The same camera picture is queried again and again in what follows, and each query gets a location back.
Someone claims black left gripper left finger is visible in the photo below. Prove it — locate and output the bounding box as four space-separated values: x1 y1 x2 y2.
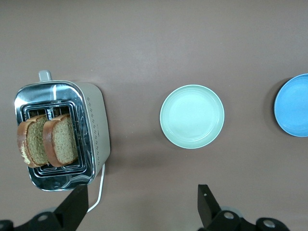
14 184 89 231

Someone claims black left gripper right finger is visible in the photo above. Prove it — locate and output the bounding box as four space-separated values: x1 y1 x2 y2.
197 184 256 231

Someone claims brown toast bread slice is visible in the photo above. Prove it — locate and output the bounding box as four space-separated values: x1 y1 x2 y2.
16 114 50 168
42 113 79 168

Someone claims mint green plate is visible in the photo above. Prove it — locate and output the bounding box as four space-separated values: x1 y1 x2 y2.
159 84 225 149

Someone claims blue plate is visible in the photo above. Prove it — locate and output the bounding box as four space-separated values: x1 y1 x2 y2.
273 73 308 138

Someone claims beige chrome two-slot toaster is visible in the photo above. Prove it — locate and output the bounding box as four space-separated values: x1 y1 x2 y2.
14 69 111 192

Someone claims white toaster power cord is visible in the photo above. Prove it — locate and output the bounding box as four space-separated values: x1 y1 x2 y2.
86 163 106 214

